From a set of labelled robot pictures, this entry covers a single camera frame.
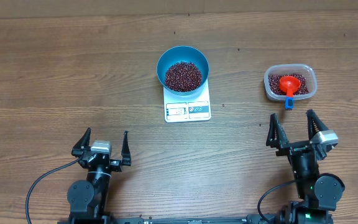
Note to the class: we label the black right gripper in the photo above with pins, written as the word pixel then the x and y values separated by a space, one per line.
pixel 277 137

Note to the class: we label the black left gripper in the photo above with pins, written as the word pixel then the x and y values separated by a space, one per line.
pixel 117 166

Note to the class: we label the red measuring scoop blue handle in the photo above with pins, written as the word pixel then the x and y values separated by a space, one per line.
pixel 289 85

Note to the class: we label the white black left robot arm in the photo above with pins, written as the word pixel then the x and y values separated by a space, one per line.
pixel 88 198

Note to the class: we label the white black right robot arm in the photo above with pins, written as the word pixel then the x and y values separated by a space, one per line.
pixel 318 193

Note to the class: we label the white digital kitchen scale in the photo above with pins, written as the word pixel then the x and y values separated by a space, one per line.
pixel 187 108

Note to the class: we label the teal plastic bowl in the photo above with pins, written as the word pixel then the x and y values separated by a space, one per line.
pixel 182 53

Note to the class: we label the clear plastic food container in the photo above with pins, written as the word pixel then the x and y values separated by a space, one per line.
pixel 288 69

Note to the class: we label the red adzuki beans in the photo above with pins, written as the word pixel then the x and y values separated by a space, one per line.
pixel 186 76

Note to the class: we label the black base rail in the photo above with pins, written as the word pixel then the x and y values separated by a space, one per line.
pixel 250 219

